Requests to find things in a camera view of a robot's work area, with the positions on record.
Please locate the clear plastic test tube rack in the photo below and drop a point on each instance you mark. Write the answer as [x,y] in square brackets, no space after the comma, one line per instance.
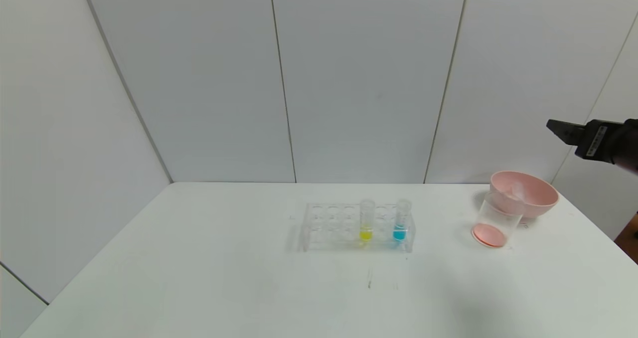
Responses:
[331,228]

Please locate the clear plastic cup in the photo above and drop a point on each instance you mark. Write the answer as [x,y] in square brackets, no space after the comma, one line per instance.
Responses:
[493,223]

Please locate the test tube with yellow pigment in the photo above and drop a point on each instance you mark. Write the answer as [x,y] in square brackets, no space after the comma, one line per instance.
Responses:
[366,235]

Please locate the test tube with red pigment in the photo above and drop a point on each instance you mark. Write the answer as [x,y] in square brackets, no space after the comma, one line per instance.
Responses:
[516,191]

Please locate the pink bowl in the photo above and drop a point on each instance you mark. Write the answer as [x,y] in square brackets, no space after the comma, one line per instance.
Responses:
[541,198]

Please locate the test tube with blue pigment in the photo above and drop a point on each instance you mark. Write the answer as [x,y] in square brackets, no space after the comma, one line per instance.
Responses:
[398,235]

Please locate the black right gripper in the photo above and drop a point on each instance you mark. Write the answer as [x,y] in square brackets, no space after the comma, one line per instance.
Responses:
[594,141]

